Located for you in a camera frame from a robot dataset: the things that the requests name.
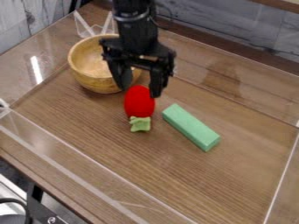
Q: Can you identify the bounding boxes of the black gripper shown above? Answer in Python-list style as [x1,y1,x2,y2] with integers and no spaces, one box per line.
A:
[99,16,176,98]

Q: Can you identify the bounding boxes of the red plush fruit green stem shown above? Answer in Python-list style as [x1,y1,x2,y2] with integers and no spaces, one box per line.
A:
[124,85,155,132]

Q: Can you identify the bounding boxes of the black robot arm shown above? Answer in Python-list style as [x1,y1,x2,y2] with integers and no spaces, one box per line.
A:
[99,0,176,98]

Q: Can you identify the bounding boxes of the wooden bowl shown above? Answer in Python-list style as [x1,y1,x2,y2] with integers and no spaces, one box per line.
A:
[67,33,144,95]

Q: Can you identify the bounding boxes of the green rectangular block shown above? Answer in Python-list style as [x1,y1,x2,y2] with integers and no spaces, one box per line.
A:
[163,104,220,152]

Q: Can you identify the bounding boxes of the clear acrylic tray enclosure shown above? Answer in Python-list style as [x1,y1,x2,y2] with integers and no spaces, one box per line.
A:
[0,17,299,224]

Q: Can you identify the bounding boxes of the black table leg bracket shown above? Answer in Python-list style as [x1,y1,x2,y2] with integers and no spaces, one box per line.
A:
[27,182,84,224]

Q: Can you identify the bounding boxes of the black cable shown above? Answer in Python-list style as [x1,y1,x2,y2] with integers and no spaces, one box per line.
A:
[0,197,34,224]

